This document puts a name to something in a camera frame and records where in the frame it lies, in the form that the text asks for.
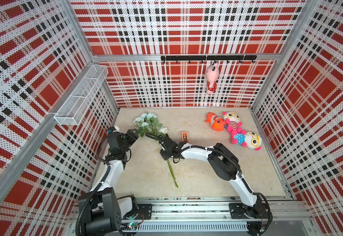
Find white rose bouquet green stems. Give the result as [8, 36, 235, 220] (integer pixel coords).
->
[133, 112, 179, 188]

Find orange tape dispenser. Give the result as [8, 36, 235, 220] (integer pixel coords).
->
[181, 131, 189, 143]

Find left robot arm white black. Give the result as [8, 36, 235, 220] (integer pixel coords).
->
[75, 126, 139, 236]

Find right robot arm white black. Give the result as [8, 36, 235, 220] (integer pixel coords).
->
[155, 135, 273, 222]

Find orange fish plush toy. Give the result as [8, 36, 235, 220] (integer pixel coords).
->
[205, 112, 227, 132]

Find pink striped owl plush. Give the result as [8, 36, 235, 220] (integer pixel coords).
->
[222, 112, 246, 135]

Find pink hanging plush toy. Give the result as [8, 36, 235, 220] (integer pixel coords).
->
[205, 63, 220, 94]

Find white blue owl plush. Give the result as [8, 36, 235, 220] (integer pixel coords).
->
[230, 131, 263, 151]

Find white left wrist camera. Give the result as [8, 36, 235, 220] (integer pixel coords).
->
[108, 126, 120, 133]

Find white wire mesh basket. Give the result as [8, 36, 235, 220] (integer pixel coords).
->
[54, 65, 108, 126]

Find black hook rail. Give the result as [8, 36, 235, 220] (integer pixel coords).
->
[161, 55, 257, 62]

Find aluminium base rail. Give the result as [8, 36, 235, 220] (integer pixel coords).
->
[122, 196, 319, 236]

